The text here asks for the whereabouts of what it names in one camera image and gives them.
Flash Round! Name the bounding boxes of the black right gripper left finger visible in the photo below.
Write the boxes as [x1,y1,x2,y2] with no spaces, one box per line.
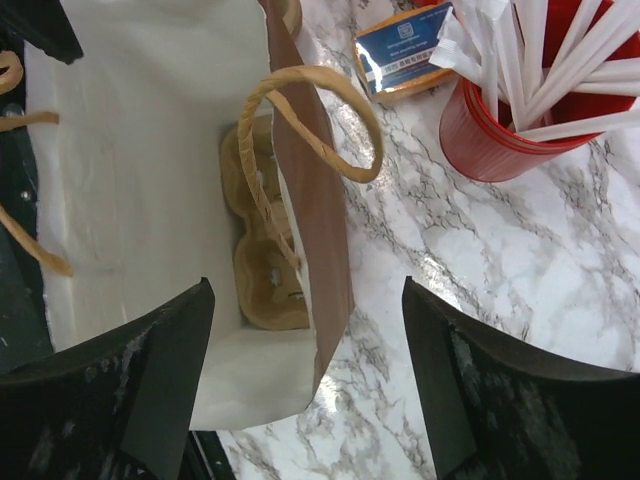
[1,279,215,479]

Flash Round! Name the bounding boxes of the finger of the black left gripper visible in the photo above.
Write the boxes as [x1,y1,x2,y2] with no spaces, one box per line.
[1,0,84,64]

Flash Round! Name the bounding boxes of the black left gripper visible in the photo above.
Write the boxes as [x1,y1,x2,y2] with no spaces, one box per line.
[0,24,55,374]

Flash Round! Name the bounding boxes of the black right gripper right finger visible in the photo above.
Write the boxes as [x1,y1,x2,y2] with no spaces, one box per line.
[402,279,639,479]

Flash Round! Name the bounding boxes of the brown paper bag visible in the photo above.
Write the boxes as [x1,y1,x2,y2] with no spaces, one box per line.
[23,1,383,431]

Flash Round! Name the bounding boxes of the red ribbed cup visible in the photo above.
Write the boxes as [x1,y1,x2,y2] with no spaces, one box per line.
[439,1,639,182]

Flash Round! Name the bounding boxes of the blue tan small box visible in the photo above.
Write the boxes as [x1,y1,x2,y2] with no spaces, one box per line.
[353,2,455,104]

